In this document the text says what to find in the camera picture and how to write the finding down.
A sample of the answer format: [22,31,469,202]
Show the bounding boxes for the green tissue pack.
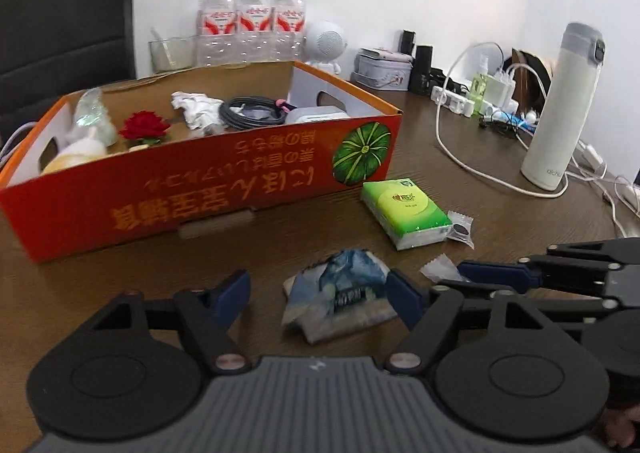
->
[360,177,454,252]

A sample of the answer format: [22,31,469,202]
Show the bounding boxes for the blue wipes packet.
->
[280,248,399,345]

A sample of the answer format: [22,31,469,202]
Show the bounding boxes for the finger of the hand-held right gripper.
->
[546,238,640,266]
[457,254,616,295]

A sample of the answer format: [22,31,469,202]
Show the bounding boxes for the white wall charger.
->
[485,74,516,109]

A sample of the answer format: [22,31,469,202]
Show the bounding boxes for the brown round stand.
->
[510,47,554,116]

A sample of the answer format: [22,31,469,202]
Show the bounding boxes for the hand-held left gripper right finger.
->
[384,269,556,376]

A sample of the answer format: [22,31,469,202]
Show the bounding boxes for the thin white cable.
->
[0,120,39,170]

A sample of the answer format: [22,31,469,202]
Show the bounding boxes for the white thermos bottle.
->
[520,22,606,192]

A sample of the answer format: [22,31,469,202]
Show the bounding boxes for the white power adapter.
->
[285,105,351,125]

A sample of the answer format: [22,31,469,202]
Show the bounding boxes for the white round speaker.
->
[302,21,347,77]

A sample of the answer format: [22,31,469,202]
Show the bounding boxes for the white power strip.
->
[430,85,476,118]

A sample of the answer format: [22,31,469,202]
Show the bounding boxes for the clear water bottle red label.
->
[272,0,307,62]
[194,0,237,68]
[235,0,275,65]

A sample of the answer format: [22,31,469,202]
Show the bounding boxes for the tall black box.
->
[409,45,435,95]

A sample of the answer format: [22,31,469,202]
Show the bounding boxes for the black chair back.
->
[0,0,137,144]

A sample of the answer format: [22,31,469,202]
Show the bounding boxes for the person's right hand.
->
[599,404,640,452]

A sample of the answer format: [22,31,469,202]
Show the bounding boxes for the glass cup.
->
[148,27,197,74]

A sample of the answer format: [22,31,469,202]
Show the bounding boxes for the grey tin box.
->
[349,46,415,92]

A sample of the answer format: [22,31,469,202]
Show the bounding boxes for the red rose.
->
[118,110,172,150]

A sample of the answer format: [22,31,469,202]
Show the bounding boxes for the small cookie packet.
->
[446,210,475,250]

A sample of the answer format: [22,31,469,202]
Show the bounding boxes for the thin white cables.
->
[565,142,640,240]

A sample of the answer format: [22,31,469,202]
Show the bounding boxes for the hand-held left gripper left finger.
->
[92,269,253,375]

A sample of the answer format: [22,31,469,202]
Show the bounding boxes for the clear glass figurine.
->
[73,86,119,146]

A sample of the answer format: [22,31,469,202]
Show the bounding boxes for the blue black cable bundle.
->
[479,110,539,132]

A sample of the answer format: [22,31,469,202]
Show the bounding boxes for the green spray bottle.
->
[469,55,491,114]

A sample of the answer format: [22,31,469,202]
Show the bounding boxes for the orange cardboard box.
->
[0,60,404,265]

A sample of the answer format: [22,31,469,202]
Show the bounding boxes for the clear plastic wrapper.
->
[419,254,472,285]

